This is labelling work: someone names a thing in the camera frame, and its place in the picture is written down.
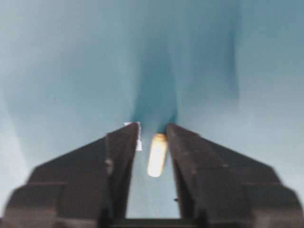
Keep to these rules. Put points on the white paper scrap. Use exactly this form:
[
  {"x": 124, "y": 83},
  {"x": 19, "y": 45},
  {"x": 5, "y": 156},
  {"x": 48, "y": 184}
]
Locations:
[{"x": 139, "y": 136}]

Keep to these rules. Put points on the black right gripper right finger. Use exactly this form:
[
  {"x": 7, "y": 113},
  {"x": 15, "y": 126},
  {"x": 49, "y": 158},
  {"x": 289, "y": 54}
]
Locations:
[{"x": 220, "y": 188}]

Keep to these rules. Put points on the small wooden dowel rod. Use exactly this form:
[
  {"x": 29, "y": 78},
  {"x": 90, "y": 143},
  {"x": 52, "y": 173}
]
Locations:
[{"x": 157, "y": 155}]

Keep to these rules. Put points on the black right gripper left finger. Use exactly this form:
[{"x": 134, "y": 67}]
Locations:
[{"x": 85, "y": 188}]

